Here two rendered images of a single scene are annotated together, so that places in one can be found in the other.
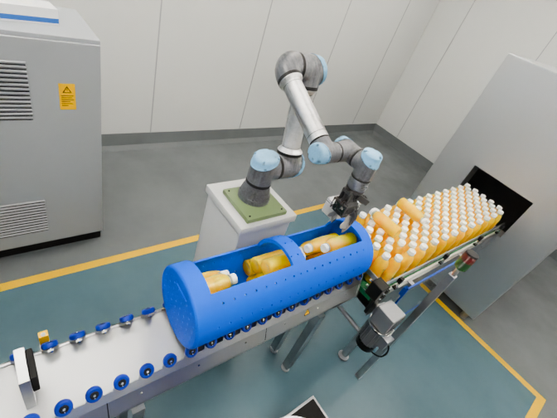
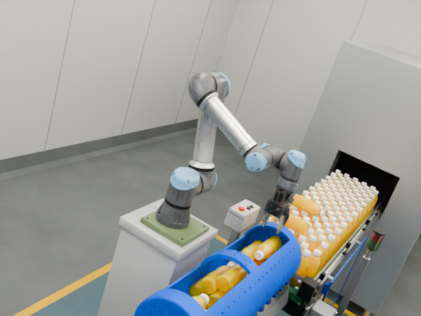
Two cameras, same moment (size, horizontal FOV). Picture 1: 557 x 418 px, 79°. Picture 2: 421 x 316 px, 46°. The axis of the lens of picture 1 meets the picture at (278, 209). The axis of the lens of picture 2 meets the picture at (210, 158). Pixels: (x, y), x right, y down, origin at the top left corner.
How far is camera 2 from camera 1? 0.83 m
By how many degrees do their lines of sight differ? 21
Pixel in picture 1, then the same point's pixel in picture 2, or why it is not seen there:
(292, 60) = (207, 81)
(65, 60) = not seen: outside the picture
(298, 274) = (257, 281)
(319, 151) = (258, 160)
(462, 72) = (285, 52)
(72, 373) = not seen: outside the picture
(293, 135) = (206, 149)
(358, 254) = (291, 253)
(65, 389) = not seen: outside the picture
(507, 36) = (321, 12)
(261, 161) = (185, 179)
